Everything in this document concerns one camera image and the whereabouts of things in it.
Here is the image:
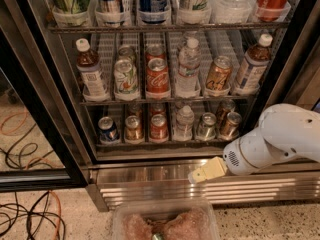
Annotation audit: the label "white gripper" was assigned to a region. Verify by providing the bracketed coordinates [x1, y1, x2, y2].
[188, 130, 275, 184]

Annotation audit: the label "clear water bottle bottom shelf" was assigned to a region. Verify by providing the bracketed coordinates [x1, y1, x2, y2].
[173, 105, 195, 141]

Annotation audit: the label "clear water bottle shelf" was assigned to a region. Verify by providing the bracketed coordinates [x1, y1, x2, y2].
[176, 37, 201, 98]
[213, 0, 252, 24]
[173, 105, 195, 141]

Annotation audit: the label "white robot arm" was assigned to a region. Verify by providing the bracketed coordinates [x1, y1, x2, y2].
[188, 103, 320, 184]

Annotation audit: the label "silver green can bottom shelf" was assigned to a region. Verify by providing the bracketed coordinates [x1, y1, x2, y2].
[196, 112, 216, 141]

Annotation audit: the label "orange brown can middle shelf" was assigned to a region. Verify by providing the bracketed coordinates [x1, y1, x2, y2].
[205, 56, 233, 96]

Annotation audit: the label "stainless fridge base grille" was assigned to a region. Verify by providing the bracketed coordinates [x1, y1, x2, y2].
[86, 159, 320, 212]

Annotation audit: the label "brown tea bottle right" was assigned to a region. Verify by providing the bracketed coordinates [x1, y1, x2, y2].
[232, 33, 273, 96]

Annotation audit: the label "brown tea bottle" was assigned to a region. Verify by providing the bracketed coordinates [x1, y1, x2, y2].
[76, 38, 108, 102]
[232, 33, 273, 96]

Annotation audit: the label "clear water bottle middle shelf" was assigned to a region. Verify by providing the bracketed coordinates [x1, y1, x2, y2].
[176, 37, 201, 98]

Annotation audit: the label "blue can bottom shelf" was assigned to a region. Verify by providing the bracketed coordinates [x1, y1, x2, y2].
[98, 116, 120, 144]

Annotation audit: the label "glass fridge door right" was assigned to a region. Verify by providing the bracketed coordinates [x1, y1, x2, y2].
[252, 0, 320, 124]

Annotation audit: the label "glass fridge door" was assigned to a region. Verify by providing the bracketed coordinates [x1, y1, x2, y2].
[0, 29, 87, 192]
[252, 0, 320, 124]

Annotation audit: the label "rear water bottle middle shelf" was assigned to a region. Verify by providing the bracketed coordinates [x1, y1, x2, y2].
[177, 31, 197, 51]

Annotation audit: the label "white floral can top shelf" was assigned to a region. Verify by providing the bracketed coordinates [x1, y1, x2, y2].
[178, 0, 211, 25]

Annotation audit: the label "clear water bottle top shelf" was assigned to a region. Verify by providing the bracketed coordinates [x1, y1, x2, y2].
[213, 0, 252, 24]

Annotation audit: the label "brown tea bottle left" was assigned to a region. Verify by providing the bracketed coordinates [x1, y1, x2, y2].
[76, 38, 108, 102]

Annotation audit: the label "dark blue can top shelf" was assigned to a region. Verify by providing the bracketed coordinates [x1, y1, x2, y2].
[138, 0, 169, 24]

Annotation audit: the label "red cola can top shelf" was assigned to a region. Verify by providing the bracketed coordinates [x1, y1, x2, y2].
[255, 0, 287, 22]

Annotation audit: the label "glass fridge door left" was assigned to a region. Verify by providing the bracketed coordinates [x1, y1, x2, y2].
[0, 29, 87, 192]

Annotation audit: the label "gold can bottom front right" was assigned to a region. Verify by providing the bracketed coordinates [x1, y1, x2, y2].
[219, 112, 242, 140]

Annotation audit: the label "gold can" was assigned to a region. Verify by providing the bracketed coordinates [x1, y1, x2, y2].
[128, 104, 143, 118]
[219, 112, 242, 140]
[216, 99, 236, 126]
[125, 115, 144, 144]

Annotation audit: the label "gold can bottom rear right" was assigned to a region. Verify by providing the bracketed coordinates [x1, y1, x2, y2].
[216, 99, 236, 126]

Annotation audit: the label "red soda can bottom front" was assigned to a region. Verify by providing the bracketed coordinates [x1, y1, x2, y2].
[149, 114, 168, 143]

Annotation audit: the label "red soda can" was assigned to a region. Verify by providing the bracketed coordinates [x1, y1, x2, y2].
[149, 114, 168, 143]
[150, 103, 166, 116]

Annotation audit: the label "clear plastic bin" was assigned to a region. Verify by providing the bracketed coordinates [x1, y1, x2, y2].
[112, 198, 220, 240]

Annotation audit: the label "red soda can bottom rear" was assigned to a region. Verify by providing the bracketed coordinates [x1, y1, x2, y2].
[150, 103, 166, 116]

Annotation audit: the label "gold can bottom front left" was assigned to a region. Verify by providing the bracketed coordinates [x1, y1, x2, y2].
[125, 115, 144, 144]

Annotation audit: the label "gold can bottom rear left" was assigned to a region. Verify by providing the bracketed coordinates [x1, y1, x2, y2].
[128, 104, 143, 118]

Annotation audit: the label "red cola can middle front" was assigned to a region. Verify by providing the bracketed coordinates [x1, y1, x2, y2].
[146, 58, 171, 99]

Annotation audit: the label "white floral can middle front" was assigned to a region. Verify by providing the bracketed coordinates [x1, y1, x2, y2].
[114, 58, 139, 101]

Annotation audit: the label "red cola can middle rear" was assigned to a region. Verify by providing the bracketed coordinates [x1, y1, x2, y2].
[145, 45, 166, 62]

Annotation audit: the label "white floral can middle rear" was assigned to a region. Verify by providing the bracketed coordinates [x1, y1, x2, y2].
[118, 45, 136, 63]

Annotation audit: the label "black cables on floor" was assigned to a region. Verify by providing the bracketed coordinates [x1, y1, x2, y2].
[0, 123, 66, 240]

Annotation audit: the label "orange cable on floor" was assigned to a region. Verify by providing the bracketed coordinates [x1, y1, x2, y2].
[0, 108, 64, 240]

